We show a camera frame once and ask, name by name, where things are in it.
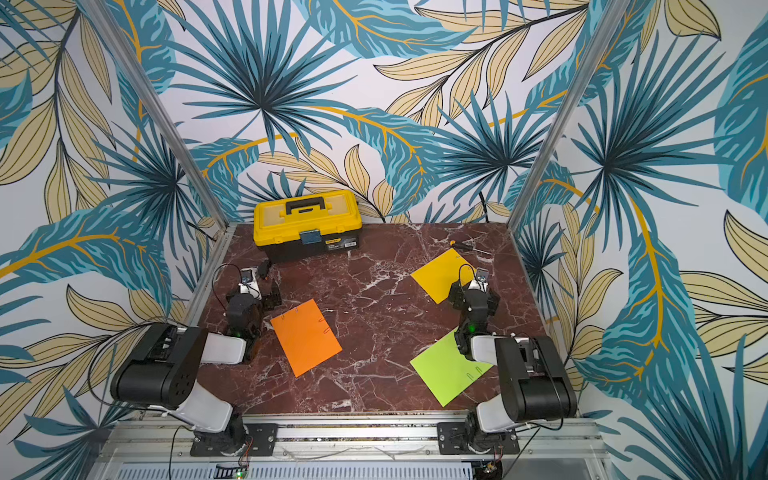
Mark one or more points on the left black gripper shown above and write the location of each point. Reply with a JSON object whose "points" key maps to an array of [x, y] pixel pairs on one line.
{"points": [[266, 298]]}

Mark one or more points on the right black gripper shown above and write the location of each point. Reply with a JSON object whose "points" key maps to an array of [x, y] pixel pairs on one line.
{"points": [[475, 295]]}

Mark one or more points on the yellow paper sheet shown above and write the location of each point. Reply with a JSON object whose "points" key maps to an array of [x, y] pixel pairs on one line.
{"points": [[437, 276]]}

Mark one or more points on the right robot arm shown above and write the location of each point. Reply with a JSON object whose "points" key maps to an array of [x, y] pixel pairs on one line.
{"points": [[534, 385]]}

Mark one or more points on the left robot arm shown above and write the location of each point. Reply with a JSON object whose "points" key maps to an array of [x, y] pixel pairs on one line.
{"points": [[161, 372]]}

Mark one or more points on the orange paper sheet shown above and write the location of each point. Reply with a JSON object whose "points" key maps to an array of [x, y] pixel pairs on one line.
{"points": [[305, 337]]}

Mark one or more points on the lime green paper sheet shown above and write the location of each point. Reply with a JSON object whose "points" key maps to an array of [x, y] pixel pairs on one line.
{"points": [[445, 371]]}

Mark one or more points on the yellow black toolbox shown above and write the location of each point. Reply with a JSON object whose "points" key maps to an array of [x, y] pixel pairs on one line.
{"points": [[294, 229]]}

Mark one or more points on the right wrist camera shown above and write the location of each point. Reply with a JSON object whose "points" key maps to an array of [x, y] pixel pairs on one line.
{"points": [[481, 277]]}

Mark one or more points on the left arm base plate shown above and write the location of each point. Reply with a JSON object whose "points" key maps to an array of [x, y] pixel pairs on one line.
{"points": [[254, 439]]}

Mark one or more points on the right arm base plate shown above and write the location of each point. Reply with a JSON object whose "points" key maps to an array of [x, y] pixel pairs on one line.
{"points": [[459, 438]]}

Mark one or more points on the aluminium front frame rail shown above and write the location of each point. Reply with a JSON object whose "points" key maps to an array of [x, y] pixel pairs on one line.
{"points": [[416, 445]]}

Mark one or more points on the left aluminium corner post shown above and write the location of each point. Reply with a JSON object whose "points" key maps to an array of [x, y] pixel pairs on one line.
{"points": [[108, 28]]}

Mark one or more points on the aluminium corner post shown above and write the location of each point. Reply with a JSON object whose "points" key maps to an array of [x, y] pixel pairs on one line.
{"points": [[108, 28], [582, 75]]}

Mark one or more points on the right aluminium corner post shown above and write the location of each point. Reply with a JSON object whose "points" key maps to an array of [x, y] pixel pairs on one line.
{"points": [[582, 75]]}

